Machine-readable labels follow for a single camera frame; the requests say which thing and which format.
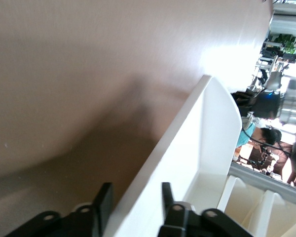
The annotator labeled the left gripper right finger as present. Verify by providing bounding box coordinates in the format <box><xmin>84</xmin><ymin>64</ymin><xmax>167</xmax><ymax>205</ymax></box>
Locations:
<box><xmin>159</xmin><ymin>182</ymin><xmax>255</xmax><ymax>237</ymax></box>

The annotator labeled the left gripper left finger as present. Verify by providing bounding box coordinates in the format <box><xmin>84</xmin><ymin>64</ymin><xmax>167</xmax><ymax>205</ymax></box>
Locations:
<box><xmin>4</xmin><ymin>182</ymin><xmax>113</xmax><ymax>237</ymax></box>

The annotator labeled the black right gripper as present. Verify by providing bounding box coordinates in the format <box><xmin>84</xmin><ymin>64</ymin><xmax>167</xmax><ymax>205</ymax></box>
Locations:
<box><xmin>231</xmin><ymin>90</ymin><xmax>283</xmax><ymax>119</ymax></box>

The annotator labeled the white plastic tray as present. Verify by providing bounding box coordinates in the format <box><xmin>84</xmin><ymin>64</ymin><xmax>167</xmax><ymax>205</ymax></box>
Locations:
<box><xmin>105</xmin><ymin>74</ymin><xmax>244</xmax><ymax>237</ymax></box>

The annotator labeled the person in teal shirt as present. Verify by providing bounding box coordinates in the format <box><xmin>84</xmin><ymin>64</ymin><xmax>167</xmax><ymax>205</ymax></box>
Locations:
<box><xmin>236</xmin><ymin>122</ymin><xmax>283</xmax><ymax>151</ymax></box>

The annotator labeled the green potted plant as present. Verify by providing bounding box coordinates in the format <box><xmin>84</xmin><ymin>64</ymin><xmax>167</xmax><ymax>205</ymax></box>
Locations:
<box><xmin>273</xmin><ymin>33</ymin><xmax>296</xmax><ymax>54</ymax></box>

